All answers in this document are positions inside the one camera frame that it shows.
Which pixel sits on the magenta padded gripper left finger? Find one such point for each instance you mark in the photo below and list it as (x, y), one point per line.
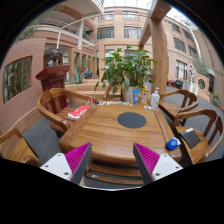
(70, 166)

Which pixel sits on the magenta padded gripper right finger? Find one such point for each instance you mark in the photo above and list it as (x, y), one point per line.
(153, 166)

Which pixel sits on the blue computer mouse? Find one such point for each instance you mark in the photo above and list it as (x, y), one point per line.
(173, 144)

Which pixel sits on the round dark grey mouse pad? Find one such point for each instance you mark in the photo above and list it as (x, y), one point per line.
(131, 120)

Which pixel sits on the black notebook on chair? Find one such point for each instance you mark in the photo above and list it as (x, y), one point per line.
(190, 137)

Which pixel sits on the wooden armchair left front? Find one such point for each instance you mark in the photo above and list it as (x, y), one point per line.
(14, 147)

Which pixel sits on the wooden armchair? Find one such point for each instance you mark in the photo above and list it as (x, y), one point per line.
(14, 147)
(178, 101)
(56, 103)
(209, 139)

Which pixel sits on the red and white package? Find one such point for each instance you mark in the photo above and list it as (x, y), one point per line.
(78, 112)

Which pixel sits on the square wooden table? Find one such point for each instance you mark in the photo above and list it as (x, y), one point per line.
(112, 158)

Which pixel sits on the wooden armchair right front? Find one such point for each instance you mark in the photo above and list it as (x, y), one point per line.
(209, 139)

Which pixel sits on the wooden armchair left rear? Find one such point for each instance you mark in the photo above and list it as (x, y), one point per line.
(56, 103)

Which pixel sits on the clear pump sanitizer bottle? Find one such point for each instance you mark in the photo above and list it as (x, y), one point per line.
(155, 98)

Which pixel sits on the wooden armchair right rear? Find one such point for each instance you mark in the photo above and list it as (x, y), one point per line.
(178, 101)

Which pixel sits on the yellow liquid bottle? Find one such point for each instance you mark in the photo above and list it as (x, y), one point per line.
(145, 95)

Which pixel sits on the blue tube container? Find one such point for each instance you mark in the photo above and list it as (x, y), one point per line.
(135, 96)

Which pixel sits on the large green potted plant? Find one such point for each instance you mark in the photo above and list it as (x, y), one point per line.
(126, 71)

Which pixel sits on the white statue in background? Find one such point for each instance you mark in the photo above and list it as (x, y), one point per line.
(192, 73)

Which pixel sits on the dark bronze bust statue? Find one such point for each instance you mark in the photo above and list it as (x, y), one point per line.
(54, 58)

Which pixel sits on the wooden support pillar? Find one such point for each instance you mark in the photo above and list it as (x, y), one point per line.
(153, 28)

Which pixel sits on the dark red wooden pedestal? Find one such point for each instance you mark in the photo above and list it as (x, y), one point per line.
(53, 76)

